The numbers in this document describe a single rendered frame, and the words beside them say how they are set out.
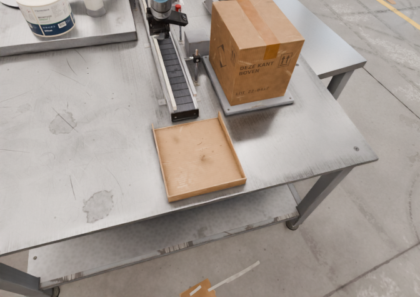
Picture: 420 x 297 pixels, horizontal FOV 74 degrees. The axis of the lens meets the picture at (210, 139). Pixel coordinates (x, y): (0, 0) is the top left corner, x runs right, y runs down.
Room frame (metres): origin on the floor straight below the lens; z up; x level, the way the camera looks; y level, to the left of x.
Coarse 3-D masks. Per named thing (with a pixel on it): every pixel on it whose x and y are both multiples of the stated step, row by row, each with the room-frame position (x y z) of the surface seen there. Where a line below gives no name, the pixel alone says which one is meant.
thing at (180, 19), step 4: (172, 12) 1.01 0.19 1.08; (176, 12) 1.02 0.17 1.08; (172, 16) 0.99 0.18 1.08; (176, 16) 1.00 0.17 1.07; (180, 16) 1.02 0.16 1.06; (184, 16) 1.03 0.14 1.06; (168, 20) 0.97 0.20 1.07; (172, 20) 0.98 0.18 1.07; (176, 20) 0.99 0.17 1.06; (180, 20) 1.00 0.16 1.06; (184, 20) 1.02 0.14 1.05; (176, 24) 1.00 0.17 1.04; (180, 24) 1.01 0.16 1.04; (184, 24) 1.01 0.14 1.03
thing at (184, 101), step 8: (168, 40) 1.12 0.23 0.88; (160, 48) 1.05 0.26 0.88; (168, 48) 1.06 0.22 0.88; (168, 56) 1.00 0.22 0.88; (176, 56) 1.01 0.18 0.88; (168, 64) 0.95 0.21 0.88; (176, 64) 0.95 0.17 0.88; (168, 72) 0.90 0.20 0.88; (176, 72) 0.90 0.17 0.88; (176, 80) 0.85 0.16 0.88; (184, 80) 0.86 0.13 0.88; (176, 88) 0.81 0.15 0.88; (184, 88) 0.81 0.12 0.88; (176, 96) 0.76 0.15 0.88; (184, 96) 0.77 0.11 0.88; (176, 104) 0.72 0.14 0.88; (184, 104) 0.72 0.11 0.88; (192, 104) 0.73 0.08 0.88; (176, 112) 0.68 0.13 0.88
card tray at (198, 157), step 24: (216, 120) 0.70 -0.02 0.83; (168, 144) 0.56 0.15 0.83; (192, 144) 0.57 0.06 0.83; (216, 144) 0.58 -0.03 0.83; (168, 168) 0.47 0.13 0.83; (192, 168) 0.48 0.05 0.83; (216, 168) 0.48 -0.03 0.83; (240, 168) 0.48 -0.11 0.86; (168, 192) 0.38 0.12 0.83; (192, 192) 0.37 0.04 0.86
